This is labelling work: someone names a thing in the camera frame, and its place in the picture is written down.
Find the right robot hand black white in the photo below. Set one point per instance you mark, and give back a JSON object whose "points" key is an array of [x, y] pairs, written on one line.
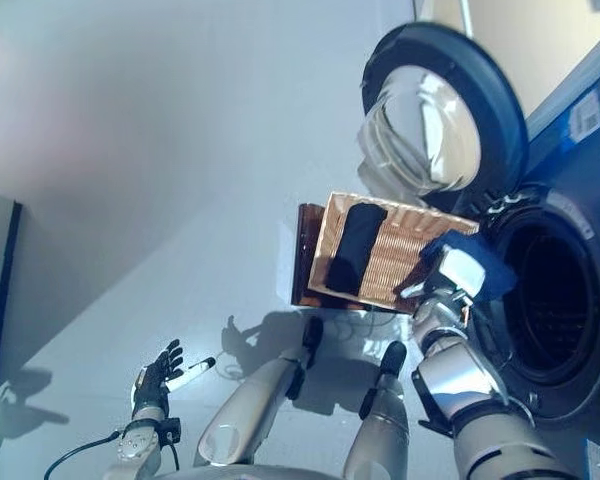
{"points": [[460, 270]]}

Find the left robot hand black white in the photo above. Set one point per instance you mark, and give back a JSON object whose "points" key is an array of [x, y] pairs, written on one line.
{"points": [[152, 387]]}

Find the blue garment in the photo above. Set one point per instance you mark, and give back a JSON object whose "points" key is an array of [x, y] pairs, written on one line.
{"points": [[500, 275]]}

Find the long black garment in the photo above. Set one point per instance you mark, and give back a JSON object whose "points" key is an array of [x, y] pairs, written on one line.
{"points": [[355, 250]]}

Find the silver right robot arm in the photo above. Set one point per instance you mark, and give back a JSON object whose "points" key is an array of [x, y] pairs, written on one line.
{"points": [[460, 380]]}

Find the dark grey washing machine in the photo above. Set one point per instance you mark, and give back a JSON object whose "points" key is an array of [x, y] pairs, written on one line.
{"points": [[580, 200]]}

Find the round washing machine door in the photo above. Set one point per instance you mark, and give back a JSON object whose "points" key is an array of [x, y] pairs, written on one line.
{"points": [[500, 100]]}

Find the wicker laundry basket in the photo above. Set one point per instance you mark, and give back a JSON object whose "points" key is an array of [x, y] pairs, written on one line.
{"points": [[395, 255]]}

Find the glossy brown stool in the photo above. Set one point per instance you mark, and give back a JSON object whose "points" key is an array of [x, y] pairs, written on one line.
{"points": [[307, 250]]}

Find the silver right robot leg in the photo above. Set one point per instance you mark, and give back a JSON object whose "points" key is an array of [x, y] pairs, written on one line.
{"points": [[380, 430]]}

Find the energy label sticker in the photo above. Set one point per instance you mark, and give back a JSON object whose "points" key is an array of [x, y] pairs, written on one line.
{"points": [[586, 117]]}

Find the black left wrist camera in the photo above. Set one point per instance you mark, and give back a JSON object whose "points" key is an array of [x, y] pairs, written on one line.
{"points": [[172, 430]]}

